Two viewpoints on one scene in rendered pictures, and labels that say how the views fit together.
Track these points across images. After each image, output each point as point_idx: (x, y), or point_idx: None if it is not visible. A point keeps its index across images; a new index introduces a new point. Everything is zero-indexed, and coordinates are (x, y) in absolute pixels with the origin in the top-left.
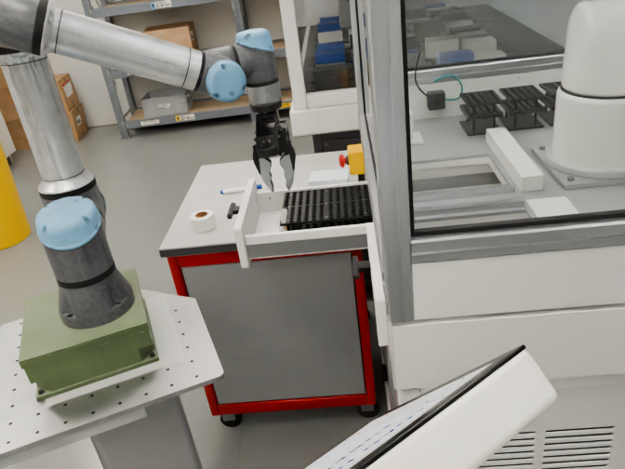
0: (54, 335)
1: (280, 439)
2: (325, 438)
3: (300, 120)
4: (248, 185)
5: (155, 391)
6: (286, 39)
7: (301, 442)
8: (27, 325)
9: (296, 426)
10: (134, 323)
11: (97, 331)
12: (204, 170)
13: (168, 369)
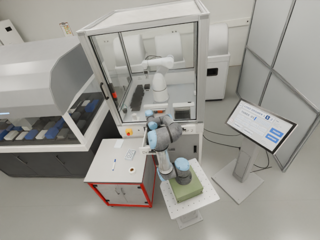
0: (194, 183)
1: (157, 192)
2: (159, 182)
3: (87, 145)
4: (143, 147)
5: (199, 168)
6: (75, 128)
7: (159, 187)
8: (189, 192)
9: (154, 189)
10: (190, 167)
11: (193, 174)
12: (89, 179)
13: (193, 167)
